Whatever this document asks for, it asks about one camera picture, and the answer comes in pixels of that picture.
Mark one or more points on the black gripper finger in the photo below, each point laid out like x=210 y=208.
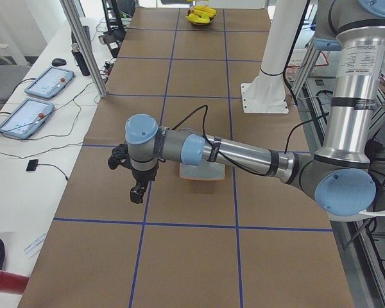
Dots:
x=136 y=194
x=142 y=190

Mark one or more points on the black water bottle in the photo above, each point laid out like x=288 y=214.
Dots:
x=75 y=50

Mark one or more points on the blue teach pendant near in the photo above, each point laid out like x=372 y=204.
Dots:
x=26 y=119

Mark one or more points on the woven fruit basket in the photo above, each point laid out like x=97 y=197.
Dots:
x=201 y=22

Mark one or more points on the small black puck device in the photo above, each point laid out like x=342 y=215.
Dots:
x=32 y=165

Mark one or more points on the yellow banana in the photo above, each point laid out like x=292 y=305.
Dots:
x=200 y=10
x=197 y=19

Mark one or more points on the yellow banana middle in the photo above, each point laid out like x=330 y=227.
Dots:
x=197 y=19

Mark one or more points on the white chair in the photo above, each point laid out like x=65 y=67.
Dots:
x=372 y=214

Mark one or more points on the blue teach pendant far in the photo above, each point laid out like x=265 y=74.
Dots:
x=50 y=83

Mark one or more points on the blue teach pendant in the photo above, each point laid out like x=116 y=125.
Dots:
x=26 y=119
x=50 y=83

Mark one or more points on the aluminium frame post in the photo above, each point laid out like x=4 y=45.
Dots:
x=74 y=21

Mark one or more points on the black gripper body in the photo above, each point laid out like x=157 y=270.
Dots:
x=143 y=176

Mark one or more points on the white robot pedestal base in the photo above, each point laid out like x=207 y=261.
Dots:
x=266 y=93

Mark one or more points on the yellow banana top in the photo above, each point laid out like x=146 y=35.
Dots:
x=200 y=10

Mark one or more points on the black computer mouse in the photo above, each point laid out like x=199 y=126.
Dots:
x=57 y=62

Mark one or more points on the red cylinder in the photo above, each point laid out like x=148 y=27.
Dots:
x=12 y=283

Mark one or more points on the grey square plate orange rim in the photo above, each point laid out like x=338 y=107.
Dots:
x=205 y=171

